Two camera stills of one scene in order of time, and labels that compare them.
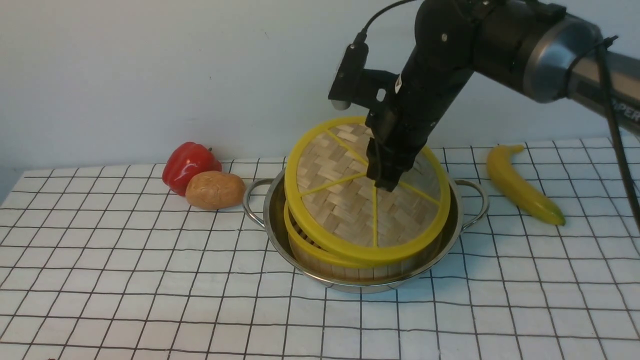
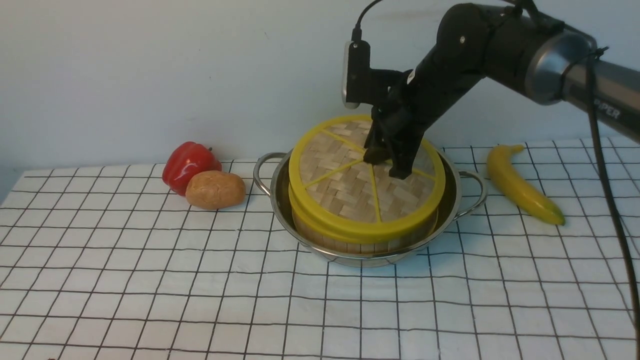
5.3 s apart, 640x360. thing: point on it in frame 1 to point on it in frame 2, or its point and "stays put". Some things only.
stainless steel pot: (265, 200) to (464, 191)
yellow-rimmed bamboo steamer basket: (313, 260) to (404, 244)
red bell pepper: (185, 161) stays put
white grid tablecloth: (108, 262) stays put
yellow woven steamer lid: (332, 200) stays put
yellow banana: (499, 165) stays put
